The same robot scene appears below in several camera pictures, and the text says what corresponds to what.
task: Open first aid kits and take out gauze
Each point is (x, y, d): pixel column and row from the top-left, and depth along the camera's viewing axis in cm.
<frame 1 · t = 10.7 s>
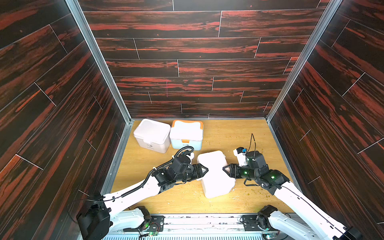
left hand: (206, 172, 74), fingers open
right hand: (228, 166, 78), fingers open
white orange-trimmed medicine chest: (186, 133, 95), point 15 cm above the table
pink rear medicine chest: (153, 135, 95), point 14 cm above the table

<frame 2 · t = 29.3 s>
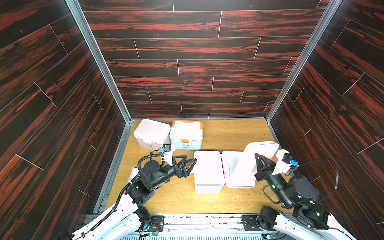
left hand: (192, 160, 65), fingers open
right hand: (259, 154, 61), fingers closed
the named things where they were.

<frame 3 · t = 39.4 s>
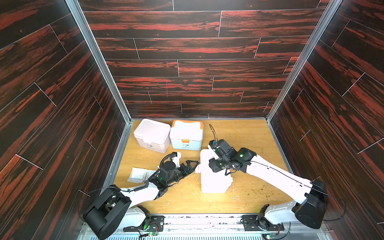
left hand: (196, 166, 81), fingers open
right hand: (214, 161, 80), fingers open
the named things where they were.

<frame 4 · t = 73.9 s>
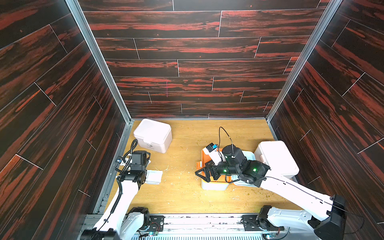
left hand: (142, 160, 85), fingers closed
right hand: (202, 165, 71), fingers open
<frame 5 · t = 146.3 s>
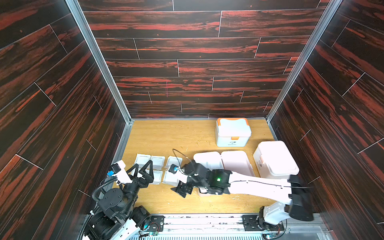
left hand: (147, 163, 62), fingers open
right hand: (178, 175, 71), fingers open
white orange-trimmed medicine chest: (232, 132, 96), point 15 cm above the table
pink rear medicine chest: (237, 161, 89), point 9 cm above the table
white gauze packet: (158, 162, 99), on the table
white gauze packet 2: (174, 160, 100), on the table
white gauze packet 3: (166, 181, 90), on the table

